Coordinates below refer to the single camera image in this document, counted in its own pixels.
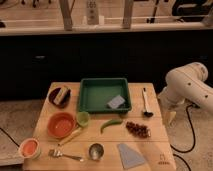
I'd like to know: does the red bowl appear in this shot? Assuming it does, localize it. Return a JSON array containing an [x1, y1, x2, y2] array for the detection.
[[47, 112, 76, 139]]

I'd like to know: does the grey towel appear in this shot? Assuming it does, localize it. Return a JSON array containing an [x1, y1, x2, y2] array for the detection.
[[117, 143, 146, 169]]

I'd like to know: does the orange cup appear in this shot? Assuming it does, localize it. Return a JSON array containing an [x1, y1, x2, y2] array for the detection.
[[18, 138, 41, 159]]

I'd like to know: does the small metal cup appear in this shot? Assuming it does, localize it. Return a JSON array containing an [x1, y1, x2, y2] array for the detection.
[[89, 143, 104, 161]]

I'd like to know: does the green measuring scoop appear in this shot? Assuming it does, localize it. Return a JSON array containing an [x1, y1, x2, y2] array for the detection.
[[58, 111, 90, 146]]

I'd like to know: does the grey sponge in tray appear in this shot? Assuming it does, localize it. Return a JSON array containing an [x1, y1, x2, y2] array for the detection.
[[107, 95, 125, 109]]

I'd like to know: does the tan sponge block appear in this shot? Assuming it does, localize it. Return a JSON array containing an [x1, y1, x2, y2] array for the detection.
[[54, 87, 69, 105]]

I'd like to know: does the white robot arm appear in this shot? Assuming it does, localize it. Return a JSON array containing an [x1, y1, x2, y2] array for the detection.
[[158, 62, 213, 125]]

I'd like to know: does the black cable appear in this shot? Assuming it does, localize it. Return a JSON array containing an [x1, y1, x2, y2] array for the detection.
[[170, 103, 198, 171], [0, 127, 21, 148]]

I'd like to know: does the black cable right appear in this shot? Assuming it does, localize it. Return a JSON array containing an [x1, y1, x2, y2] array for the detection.
[[170, 103, 198, 171]]

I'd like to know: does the black cable left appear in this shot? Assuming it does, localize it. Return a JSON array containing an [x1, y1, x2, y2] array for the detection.
[[0, 127, 21, 148]]

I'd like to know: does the green plastic tray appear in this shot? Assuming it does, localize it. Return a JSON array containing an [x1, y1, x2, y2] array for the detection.
[[78, 78, 132, 113]]

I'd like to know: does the green chili pepper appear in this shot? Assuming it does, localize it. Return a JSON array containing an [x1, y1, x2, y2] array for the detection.
[[100, 119, 123, 134]]

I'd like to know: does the bunch of red grapes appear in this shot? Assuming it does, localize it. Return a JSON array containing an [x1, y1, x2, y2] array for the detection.
[[126, 122, 151, 138]]

